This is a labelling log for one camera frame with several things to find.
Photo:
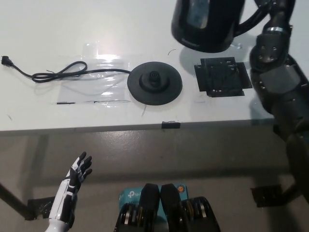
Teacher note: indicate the thin black tape strip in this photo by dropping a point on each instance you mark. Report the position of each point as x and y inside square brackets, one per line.
[65, 103]

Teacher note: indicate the black tape square patch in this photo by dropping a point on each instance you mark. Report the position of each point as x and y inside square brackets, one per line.
[220, 77]

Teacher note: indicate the clear plastic tape sheet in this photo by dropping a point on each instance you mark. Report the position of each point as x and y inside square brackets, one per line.
[96, 91]

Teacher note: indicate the round black kettle base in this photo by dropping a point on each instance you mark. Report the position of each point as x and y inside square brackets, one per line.
[154, 83]

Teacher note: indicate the small black tape piece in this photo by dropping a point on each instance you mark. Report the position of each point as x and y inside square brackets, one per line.
[170, 124]

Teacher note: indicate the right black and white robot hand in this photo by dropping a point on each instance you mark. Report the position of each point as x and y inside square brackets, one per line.
[280, 14]

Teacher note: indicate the teal tp-link box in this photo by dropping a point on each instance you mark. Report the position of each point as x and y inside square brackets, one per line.
[130, 195]

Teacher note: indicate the black electric kettle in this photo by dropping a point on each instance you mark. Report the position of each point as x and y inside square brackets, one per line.
[205, 26]

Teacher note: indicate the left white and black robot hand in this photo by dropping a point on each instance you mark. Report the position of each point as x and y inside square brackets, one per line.
[72, 183]

